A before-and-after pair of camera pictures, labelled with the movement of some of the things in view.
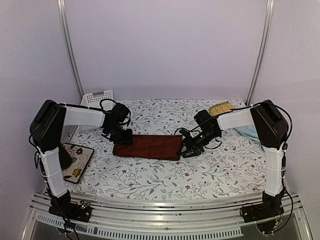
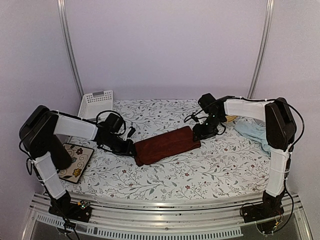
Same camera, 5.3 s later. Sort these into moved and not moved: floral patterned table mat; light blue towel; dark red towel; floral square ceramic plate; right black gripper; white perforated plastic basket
Moved: dark red towel; right black gripper
Not moved: light blue towel; floral patterned table mat; floral square ceramic plate; white perforated plastic basket
